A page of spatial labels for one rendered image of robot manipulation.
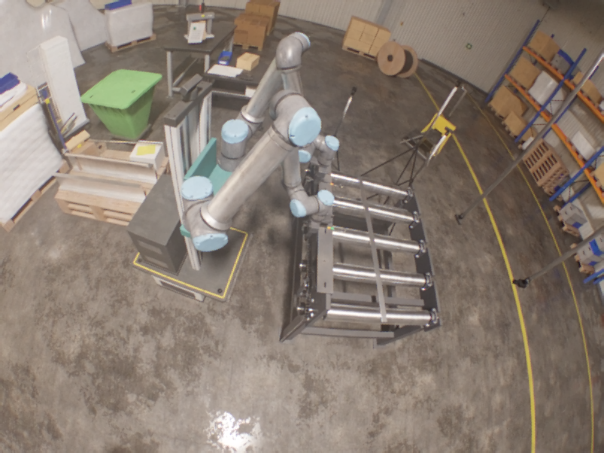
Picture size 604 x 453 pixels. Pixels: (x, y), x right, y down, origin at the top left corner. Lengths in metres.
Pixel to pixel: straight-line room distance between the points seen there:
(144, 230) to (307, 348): 1.68
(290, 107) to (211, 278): 1.69
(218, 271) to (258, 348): 0.76
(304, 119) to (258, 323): 1.98
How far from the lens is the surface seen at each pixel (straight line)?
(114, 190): 2.93
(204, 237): 1.10
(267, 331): 2.49
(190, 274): 2.30
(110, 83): 3.74
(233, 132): 1.52
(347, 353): 2.66
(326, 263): 1.49
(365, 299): 1.95
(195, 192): 1.21
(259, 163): 0.92
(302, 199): 1.33
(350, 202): 2.16
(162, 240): 1.88
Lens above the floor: 2.43
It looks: 54 degrees down
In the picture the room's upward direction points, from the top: 24 degrees clockwise
